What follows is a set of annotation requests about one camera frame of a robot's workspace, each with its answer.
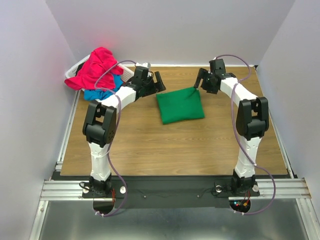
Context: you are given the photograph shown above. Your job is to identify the green t shirt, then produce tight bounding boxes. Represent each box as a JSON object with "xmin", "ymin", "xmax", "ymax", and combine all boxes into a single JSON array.
[{"xmin": 156, "ymin": 87, "xmax": 205, "ymax": 125}]

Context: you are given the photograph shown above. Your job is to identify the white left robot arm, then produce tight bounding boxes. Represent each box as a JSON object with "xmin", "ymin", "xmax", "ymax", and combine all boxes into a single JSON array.
[{"xmin": 80, "ymin": 63, "xmax": 166, "ymax": 198}]

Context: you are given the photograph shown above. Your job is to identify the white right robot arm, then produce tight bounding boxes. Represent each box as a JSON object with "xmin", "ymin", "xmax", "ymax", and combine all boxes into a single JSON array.
[{"xmin": 193, "ymin": 56, "xmax": 269, "ymax": 195}]

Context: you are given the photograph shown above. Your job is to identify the white plastic laundry basket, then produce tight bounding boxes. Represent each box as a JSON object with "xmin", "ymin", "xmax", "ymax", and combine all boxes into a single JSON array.
[{"xmin": 65, "ymin": 55, "xmax": 134, "ymax": 82}]

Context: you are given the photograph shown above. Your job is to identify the blue t shirt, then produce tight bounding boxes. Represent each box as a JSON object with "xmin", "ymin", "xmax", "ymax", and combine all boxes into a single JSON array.
[{"xmin": 83, "ymin": 74, "xmax": 123, "ymax": 101}]

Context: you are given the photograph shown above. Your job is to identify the red t shirt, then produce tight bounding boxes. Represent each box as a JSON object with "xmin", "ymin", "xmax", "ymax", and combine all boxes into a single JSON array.
[{"xmin": 64, "ymin": 47, "xmax": 124, "ymax": 91}]

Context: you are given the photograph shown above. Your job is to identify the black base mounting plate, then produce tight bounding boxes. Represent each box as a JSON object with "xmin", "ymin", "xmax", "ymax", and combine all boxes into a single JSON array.
[{"xmin": 79, "ymin": 175, "xmax": 260, "ymax": 214}]

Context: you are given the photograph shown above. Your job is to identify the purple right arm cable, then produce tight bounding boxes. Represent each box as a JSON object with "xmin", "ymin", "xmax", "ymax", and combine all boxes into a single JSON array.
[{"xmin": 213, "ymin": 54, "xmax": 277, "ymax": 216}]

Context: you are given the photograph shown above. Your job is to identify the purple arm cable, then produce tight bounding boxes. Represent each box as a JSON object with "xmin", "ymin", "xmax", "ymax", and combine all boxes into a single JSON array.
[
  {"xmin": 213, "ymin": 54, "xmax": 277, "ymax": 216},
  {"xmin": 93, "ymin": 59, "xmax": 141, "ymax": 218}
]

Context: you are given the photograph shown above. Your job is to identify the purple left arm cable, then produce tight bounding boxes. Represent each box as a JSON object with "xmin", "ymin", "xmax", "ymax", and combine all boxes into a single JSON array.
[{"xmin": 93, "ymin": 59, "xmax": 141, "ymax": 218}]

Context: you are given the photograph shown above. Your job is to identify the aluminium frame rail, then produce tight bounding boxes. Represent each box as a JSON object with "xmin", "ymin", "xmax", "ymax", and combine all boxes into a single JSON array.
[{"xmin": 30, "ymin": 171, "xmax": 320, "ymax": 240}]

